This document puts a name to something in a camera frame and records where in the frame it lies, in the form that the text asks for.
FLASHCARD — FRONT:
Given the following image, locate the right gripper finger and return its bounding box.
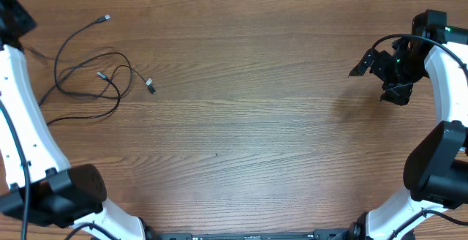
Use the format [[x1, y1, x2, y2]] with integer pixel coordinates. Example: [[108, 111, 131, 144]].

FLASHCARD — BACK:
[[349, 48, 374, 77], [380, 83, 413, 106]]

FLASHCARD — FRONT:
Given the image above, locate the black cable with USB plugs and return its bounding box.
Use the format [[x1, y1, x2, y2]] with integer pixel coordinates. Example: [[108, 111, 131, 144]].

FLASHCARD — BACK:
[[38, 14, 133, 108]]

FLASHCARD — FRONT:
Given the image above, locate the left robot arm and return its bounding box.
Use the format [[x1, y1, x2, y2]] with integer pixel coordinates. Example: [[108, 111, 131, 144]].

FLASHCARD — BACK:
[[1, 0, 154, 239]]

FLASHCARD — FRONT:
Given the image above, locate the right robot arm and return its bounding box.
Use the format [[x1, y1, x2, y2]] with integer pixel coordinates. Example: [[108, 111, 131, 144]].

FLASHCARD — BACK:
[[313, 10, 467, 240]]

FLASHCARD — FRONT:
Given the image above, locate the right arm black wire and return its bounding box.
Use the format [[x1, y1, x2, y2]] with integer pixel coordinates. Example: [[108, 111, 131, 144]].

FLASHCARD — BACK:
[[371, 34, 468, 240]]

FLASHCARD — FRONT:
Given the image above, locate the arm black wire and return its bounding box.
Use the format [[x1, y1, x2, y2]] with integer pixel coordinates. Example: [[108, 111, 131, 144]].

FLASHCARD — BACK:
[[371, 34, 468, 240], [0, 100, 118, 240]]

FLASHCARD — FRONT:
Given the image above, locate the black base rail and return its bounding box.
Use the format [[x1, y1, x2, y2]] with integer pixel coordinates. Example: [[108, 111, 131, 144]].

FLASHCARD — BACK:
[[156, 228, 348, 240]]

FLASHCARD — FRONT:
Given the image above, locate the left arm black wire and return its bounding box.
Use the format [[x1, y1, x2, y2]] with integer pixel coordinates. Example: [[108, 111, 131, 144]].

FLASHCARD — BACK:
[[0, 100, 118, 240]]

